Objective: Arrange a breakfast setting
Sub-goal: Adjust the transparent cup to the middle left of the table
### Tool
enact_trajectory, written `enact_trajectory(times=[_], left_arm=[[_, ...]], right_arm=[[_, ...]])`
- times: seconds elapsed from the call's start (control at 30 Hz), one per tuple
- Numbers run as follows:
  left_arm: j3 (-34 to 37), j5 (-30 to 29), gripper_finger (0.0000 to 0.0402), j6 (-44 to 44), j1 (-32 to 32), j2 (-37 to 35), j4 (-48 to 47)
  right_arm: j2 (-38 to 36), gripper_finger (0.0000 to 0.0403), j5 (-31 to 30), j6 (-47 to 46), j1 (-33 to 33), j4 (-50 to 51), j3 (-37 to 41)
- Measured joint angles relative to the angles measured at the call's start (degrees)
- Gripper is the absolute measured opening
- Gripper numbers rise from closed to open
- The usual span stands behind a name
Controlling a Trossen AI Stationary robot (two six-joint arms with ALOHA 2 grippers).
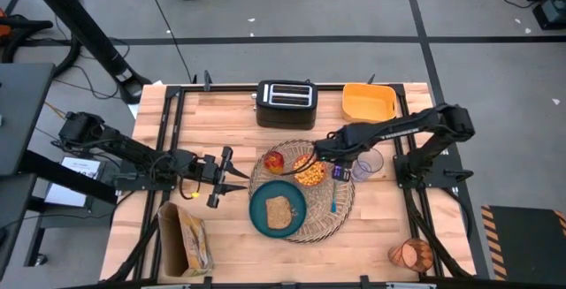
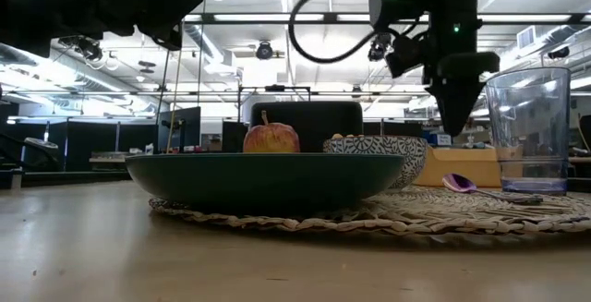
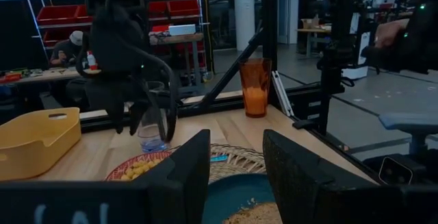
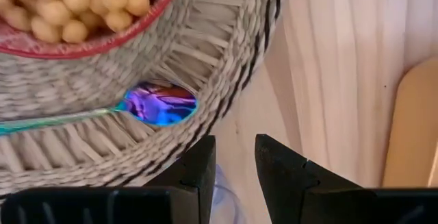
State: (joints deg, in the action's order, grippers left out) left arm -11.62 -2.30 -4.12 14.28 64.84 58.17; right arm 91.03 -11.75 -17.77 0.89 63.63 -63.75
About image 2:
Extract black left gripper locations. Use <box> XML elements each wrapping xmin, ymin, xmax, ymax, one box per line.
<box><xmin>50</xmin><ymin>0</ymin><xmax>204</xmax><ymax>40</ymax></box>

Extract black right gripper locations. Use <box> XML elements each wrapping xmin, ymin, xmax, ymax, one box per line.
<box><xmin>424</xmin><ymin>15</ymin><xmax>501</xmax><ymax>137</ymax></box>

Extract purple spoon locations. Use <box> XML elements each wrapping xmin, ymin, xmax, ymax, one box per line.
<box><xmin>441</xmin><ymin>173</ymin><xmax>545</xmax><ymax>205</ymax></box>

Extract patterned bowl red inside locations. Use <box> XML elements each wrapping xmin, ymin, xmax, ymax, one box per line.
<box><xmin>322</xmin><ymin>135</ymin><xmax>429</xmax><ymax>191</ymax></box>

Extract red yellow apple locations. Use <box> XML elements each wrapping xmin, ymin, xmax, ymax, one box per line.
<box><xmin>242</xmin><ymin>110</ymin><xmax>301</xmax><ymax>154</ymax></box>

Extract teal plate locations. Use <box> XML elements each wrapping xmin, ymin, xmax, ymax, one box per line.
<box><xmin>125</xmin><ymin>152</ymin><xmax>405</xmax><ymax>211</ymax></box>

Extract blue white label box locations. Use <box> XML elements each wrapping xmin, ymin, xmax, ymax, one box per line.
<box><xmin>427</xmin><ymin>131</ymin><xmax>454</xmax><ymax>148</ymax></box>

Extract yellow plastic bin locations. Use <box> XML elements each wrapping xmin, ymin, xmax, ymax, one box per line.
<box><xmin>413</xmin><ymin>147</ymin><xmax>504</xmax><ymax>188</ymax></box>

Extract black ceiling device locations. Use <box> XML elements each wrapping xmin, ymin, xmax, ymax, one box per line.
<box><xmin>57</xmin><ymin>33</ymin><xmax>103</xmax><ymax>62</ymax></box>

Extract clear glass tumbler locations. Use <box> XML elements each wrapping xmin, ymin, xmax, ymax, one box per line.
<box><xmin>484</xmin><ymin>66</ymin><xmax>573</xmax><ymax>196</ymax></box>

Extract round woven placemat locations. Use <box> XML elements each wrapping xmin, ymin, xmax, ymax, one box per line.
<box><xmin>148</xmin><ymin>184</ymin><xmax>591</xmax><ymax>237</ymax></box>

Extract black monitor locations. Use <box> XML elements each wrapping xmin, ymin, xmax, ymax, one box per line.
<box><xmin>157</xmin><ymin>106</ymin><xmax>202</xmax><ymax>153</ymax></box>

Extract black round topped device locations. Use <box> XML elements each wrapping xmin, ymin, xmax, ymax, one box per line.
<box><xmin>22</xmin><ymin>137</ymin><xmax>60</xmax><ymax>173</ymax></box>

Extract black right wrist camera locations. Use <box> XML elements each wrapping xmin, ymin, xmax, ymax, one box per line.
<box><xmin>385</xmin><ymin>33</ymin><xmax>429</xmax><ymax>80</ymax></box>

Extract black hanging camera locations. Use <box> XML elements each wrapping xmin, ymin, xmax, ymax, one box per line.
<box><xmin>368</xmin><ymin>33</ymin><xmax>389</xmax><ymax>62</ymax></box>

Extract black overhead camera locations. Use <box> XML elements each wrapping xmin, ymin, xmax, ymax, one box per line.
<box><xmin>255</xmin><ymin>41</ymin><xmax>274</xmax><ymax>61</ymax></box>

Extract silver ventilation duct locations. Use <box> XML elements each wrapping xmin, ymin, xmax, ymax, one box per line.
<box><xmin>0</xmin><ymin>42</ymin><xmax>161</xmax><ymax>109</ymax></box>

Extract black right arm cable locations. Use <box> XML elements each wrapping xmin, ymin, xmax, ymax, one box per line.
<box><xmin>288</xmin><ymin>0</ymin><xmax>393</xmax><ymax>65</ymax></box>

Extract black rig frame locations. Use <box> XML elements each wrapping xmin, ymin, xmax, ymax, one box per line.
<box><xmin>0</xmin><ymin>12</ymin><xmax>591</xmax><ymax>25</ymax></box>

